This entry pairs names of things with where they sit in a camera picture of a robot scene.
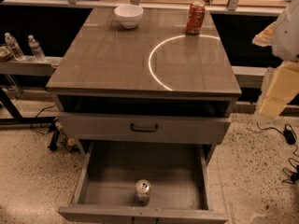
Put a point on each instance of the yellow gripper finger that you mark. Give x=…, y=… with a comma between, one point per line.
x=264, y=38
x=284, y=86

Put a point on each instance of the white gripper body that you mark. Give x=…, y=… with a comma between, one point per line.
x=287, y=36

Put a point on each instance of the silver green 7up can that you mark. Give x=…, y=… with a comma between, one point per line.
x=143, y=191

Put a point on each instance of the orange soda can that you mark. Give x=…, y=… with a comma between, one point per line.
x=195, y=19

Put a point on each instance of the grey drawer cabinet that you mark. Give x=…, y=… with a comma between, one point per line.
x=152, y=70

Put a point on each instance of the upper grey drawer front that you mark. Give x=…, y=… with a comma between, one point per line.
x=180, y=130

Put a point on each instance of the open lower grey drawer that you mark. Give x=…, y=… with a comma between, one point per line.
x=177, y=173

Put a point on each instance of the grey side shelf right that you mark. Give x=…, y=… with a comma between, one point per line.
x=249, y=77

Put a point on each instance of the grey side shelf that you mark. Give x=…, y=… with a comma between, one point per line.
x=249, y=77
x=30, y=66

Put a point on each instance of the black power adapter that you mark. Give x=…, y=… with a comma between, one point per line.
x=289, y=134

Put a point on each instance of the white ceramic bowl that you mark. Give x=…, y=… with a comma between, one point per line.
x=129, y=16

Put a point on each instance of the right clear water bottle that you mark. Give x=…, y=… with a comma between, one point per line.
x=36, y=49

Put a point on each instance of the clear water bottle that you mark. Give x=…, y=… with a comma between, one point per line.
x=36, y=49
x=14, y=47

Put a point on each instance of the black tool on floor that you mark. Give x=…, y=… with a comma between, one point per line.
x=60, y=138

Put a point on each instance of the grey side shelf left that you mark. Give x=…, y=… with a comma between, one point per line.
x=30, y=66

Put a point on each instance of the left clear water bottle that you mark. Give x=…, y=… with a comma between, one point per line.
x=14, y=47

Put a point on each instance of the black drawer handle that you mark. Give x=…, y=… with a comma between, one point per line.
x=137, y=129

